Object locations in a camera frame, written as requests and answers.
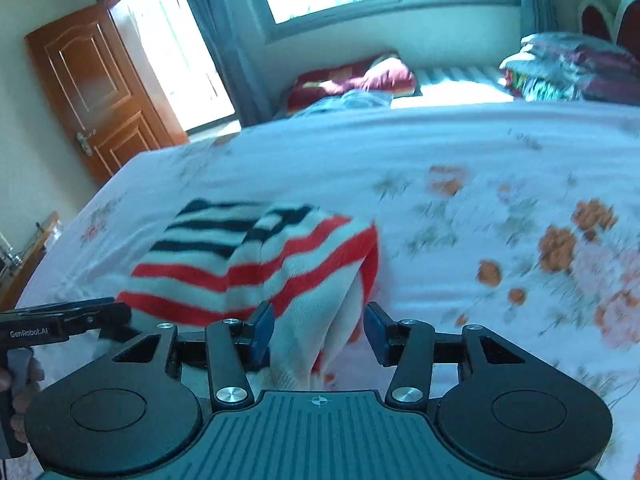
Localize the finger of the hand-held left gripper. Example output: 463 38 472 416
64 297 143 344

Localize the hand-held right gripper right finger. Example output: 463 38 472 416
361 301 551 407

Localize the red headboard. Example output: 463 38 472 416
579 0 640 56

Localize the stack of folded bedding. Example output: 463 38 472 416
500 32 640 106

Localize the striped knit sweater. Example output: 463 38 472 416
116 199 380 397

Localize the maroon pillow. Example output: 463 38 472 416
287 51 418 111

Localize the brown wooden door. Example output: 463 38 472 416
25 4 190 185

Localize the striped mattress cover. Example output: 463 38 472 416
390 62 516 109

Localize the glass balcony door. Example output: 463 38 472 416
107 0 236 133

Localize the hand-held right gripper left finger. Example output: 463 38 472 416
90 302 277 412

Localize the floral bed sheet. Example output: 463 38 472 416
15 100 640 480

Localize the person's left hand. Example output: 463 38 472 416
0 347 47 447

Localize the blue cloth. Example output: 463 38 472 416
295 89 393 117

